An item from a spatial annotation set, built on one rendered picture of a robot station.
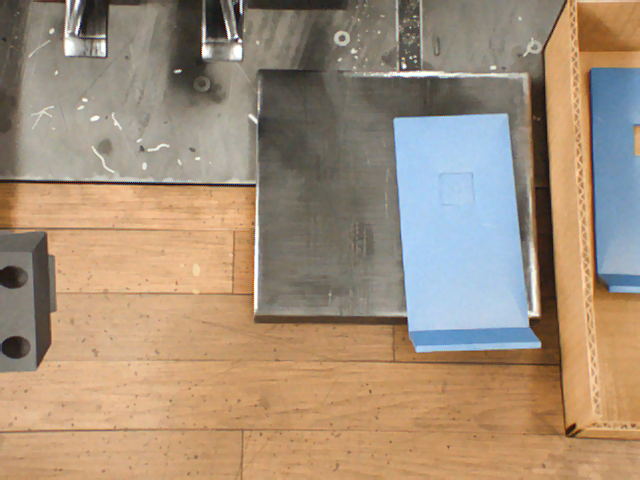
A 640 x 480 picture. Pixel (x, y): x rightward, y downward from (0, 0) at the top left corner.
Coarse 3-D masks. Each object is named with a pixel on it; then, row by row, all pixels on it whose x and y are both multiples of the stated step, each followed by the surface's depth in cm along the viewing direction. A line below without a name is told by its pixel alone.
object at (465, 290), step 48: (432, 144) 81; (480, 144) 81; (432, 192) 80; (480, 192) 80; (432, 240) 79; (480, 240) 79; (432, 288) 78; (480, 288) 78; (432, 336) 76; (480, 336) 76; (528, 336) 75
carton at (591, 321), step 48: (576, 0) 79; (624, 0) 79; (576, 48) 78; (624, 48) 85; (576, 96) 77; (576, 144) 76; (576, 192) 75; (576, 240) 75; (576, 288) 75; (576, 336) 75; (624, 336) 79; (576, 384) 75; (624, 384) 78; (576, 432) 76; (624, 432) 76
